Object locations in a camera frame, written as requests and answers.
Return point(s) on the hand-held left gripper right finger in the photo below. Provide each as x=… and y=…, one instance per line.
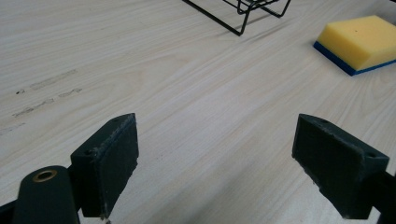
x=337, y=168

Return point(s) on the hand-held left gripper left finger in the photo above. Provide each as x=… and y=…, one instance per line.
x=104, y=169

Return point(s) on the yellow and blue sponge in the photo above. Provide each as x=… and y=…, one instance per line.
x=361, y=39

